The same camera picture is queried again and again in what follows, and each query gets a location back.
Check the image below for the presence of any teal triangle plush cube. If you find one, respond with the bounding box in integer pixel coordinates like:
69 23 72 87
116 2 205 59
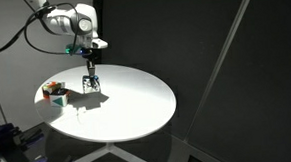
49 88 72 108

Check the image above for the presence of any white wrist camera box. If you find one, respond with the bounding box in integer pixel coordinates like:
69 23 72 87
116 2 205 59
90 38 109 51

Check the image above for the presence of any green camera mount bracket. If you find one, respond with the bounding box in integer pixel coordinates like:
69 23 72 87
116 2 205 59
64 42 84 57

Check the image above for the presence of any blue dotted plush cube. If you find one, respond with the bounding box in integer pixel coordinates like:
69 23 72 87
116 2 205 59
81 74 102 94

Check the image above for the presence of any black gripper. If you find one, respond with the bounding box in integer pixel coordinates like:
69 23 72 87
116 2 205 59
81 47 101 90

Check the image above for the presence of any white table pedestal base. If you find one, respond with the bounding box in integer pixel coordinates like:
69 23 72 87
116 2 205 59
67 140 156 162

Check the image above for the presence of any orange green plush cube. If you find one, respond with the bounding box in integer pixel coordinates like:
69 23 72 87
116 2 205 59
40 80 67 99

